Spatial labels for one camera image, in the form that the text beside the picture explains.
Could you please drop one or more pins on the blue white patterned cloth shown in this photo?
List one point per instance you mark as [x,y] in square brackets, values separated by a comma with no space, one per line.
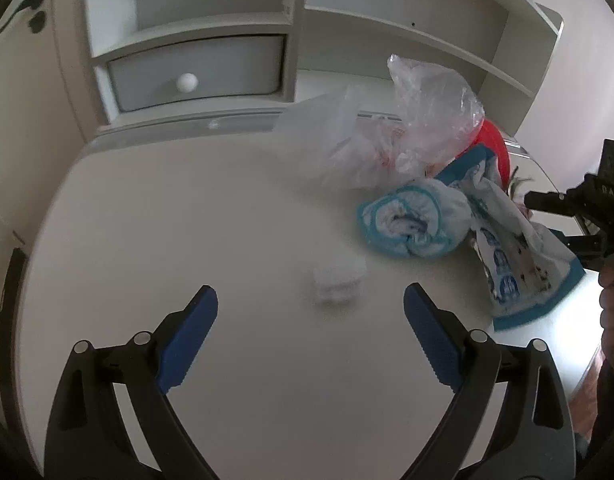
[412,220]
[512,250]

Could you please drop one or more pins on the clear crinkled plastic bag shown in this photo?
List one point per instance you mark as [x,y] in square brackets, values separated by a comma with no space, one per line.
[437,105]

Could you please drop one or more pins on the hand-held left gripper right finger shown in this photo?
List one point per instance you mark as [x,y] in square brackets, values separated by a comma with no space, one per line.
[434,340]

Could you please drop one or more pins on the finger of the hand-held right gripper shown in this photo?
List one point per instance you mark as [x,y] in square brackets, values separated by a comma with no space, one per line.
[577,244]
[547,201]

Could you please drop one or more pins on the white translucent plastic bag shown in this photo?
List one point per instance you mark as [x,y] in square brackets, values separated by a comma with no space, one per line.
[332,135]

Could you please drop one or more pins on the person's right forearm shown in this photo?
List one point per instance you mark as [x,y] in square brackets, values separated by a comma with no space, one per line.
[609,420]

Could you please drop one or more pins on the red plastic bowl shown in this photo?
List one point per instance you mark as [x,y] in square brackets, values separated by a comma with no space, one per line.
[497,147]

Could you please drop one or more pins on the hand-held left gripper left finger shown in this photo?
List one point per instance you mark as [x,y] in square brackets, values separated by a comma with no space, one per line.
[189,340]

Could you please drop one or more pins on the white shelf unit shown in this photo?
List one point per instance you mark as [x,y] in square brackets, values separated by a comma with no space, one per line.
[337,20]

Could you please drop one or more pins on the white tissue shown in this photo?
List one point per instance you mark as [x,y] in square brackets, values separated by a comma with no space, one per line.
[337,280]

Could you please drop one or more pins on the grey drawer with white knob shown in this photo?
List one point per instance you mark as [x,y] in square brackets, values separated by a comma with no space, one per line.
[197,72]

